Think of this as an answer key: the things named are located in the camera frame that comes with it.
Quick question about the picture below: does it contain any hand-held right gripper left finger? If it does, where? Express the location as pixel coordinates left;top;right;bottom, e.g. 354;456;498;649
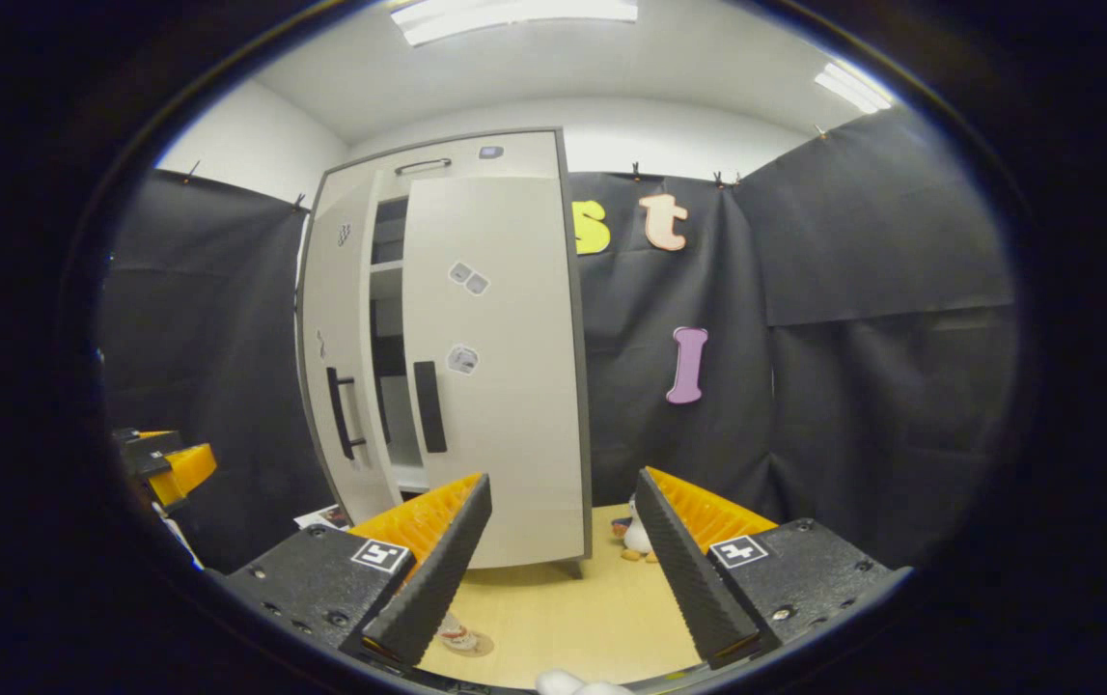
223;472;494;668

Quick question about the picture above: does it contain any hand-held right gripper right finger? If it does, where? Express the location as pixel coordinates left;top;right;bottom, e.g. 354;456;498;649
634;465;913;671

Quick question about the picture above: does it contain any white cabinet door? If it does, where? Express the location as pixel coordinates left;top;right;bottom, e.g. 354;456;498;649
401;173;594;571
299;171;401;528

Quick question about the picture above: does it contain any white cabinet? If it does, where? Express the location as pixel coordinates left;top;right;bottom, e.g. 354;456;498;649
296;125;595;581

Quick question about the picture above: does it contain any white cabinet shelf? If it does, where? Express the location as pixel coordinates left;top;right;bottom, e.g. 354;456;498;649
369;258;406;301

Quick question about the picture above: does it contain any white cabinet drawer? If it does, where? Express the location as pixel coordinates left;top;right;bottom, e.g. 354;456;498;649
320;129;563;196

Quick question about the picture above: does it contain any penguin plush toy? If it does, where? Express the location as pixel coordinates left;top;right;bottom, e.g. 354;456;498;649
610;493;656;565

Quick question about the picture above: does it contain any printed paper sheet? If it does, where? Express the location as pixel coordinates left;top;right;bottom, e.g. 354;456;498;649
293;503;354;534

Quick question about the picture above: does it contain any black backdrop cloth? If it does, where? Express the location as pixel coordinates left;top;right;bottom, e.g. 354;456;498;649
95;104;1022;575

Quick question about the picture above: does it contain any ceiling light panel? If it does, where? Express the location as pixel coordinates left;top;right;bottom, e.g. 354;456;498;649
388;0;640;48
813;60;895;116

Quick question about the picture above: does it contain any black door handle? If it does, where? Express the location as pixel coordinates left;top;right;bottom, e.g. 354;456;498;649
412;360;449;456
325;366;369;461

